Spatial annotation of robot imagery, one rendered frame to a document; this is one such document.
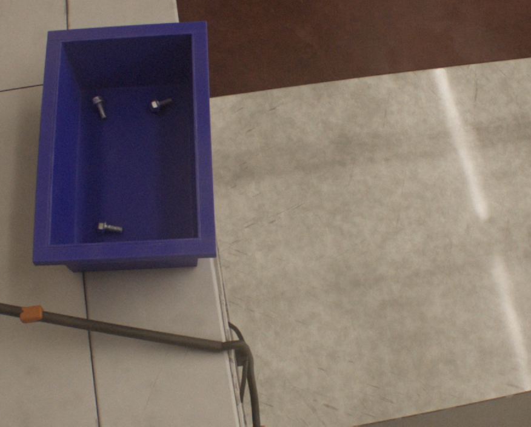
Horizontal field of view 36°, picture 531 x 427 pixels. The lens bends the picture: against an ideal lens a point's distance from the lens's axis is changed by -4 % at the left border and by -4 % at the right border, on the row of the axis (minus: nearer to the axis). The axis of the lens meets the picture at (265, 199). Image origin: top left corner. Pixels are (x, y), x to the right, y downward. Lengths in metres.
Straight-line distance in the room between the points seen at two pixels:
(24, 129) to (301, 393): 0.90
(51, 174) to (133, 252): 0.10
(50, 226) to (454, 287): 1.12
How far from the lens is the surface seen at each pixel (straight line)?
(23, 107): 0.86
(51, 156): 0.73
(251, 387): 0.84
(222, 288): 1.19
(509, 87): 1.94
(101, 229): 0.76
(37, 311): 0.72
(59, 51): 0.79
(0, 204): 0.81
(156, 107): 0.82
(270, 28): 1.93
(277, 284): 1.64
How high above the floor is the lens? 1.54
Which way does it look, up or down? 65 degrees down
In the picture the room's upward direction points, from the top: 3 degrees clockwise
